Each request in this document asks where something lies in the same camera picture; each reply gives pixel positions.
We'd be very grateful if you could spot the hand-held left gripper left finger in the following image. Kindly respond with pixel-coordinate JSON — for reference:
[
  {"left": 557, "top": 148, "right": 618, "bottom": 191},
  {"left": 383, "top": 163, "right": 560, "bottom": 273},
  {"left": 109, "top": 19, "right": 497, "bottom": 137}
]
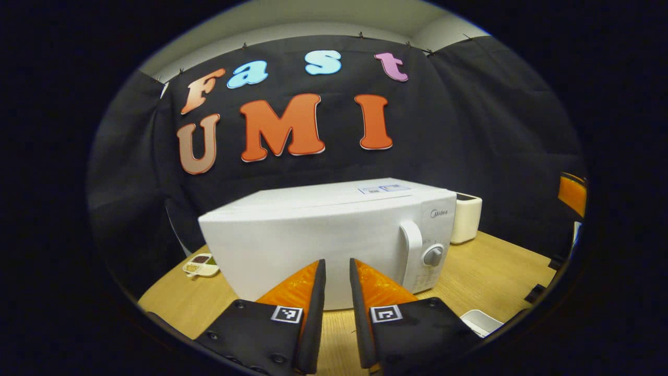
[{"left": 194, "top": 259, "right": 327, "bottom": 375}]

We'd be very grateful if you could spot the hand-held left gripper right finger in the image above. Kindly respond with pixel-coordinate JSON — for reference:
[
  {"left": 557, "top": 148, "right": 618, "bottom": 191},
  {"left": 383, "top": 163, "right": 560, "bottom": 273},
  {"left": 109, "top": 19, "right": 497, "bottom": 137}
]
[{"left": 349, "top": 258, "right": 483, "bottom": 374}]

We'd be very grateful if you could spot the white microwave oven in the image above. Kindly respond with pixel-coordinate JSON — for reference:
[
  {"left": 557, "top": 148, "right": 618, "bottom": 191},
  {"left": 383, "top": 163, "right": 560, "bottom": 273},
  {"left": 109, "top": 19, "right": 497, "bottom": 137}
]
[{"left": 198, "top": 178, "right": 458, "bottom": 311}]

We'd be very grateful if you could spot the white toaster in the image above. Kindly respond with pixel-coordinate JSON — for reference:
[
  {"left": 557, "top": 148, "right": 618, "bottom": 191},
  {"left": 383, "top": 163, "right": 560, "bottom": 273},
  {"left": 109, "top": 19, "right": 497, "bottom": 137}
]
[{"left": 450, "top": 193, "right": 483, "bottom": 244}]

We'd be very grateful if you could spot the white rectangular plate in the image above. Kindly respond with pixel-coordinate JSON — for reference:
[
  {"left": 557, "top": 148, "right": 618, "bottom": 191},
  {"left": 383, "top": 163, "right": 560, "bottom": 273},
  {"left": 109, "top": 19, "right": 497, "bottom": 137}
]
[{"left": 460, "top": 309, "right": 505, "bottom": 338}]

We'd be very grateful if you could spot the small divided sauce dish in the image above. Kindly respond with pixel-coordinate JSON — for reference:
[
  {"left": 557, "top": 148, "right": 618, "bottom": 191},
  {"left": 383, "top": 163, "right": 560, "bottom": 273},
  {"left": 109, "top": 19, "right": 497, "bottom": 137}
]
[{"left": 182, "top": 253, "right": 220, "bottom": 278}]

